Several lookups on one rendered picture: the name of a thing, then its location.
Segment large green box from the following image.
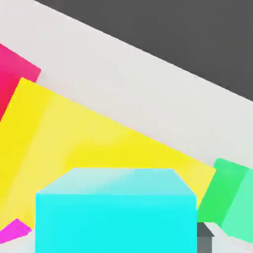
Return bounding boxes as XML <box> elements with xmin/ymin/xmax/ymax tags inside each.
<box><xmin>197</xmin><ymin>157</ymin><xmax>253</xmax><ymax>244</ymax></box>

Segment small magenta cube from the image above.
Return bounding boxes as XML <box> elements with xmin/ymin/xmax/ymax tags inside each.
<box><xmin>0</xmin><ymin>218</ymin><xmax>33</xmax><ymax>245</ymax></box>

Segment small cyan cube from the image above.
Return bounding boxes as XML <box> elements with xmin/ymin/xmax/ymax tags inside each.
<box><xmin>35</xmin><ymin>167</ymin><xmax>198</xmax><ymax>253</ymax></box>

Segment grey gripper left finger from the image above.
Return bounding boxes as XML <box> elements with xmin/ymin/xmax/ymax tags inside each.
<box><xmin>0</xmin><ymin>229</ymin><xmax>36</xmax><ymax>253</ymax></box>

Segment large yellow box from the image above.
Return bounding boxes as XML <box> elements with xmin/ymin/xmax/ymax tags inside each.
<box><xmin>0</xmin><ymin>77</ymin><xmax>217</xmax><ymax>232</ymax></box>

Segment large pink box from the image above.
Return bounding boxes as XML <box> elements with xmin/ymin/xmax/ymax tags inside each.
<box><xmin>0</xmin><ymin>43</ymin><xmax>42</xmax><ymax>122</ymax></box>

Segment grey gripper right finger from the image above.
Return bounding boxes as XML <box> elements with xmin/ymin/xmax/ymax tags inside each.
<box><xmin>197</xmin><ymin>221</ymin><xmax>253</xmax><ymax>253</ymax></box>

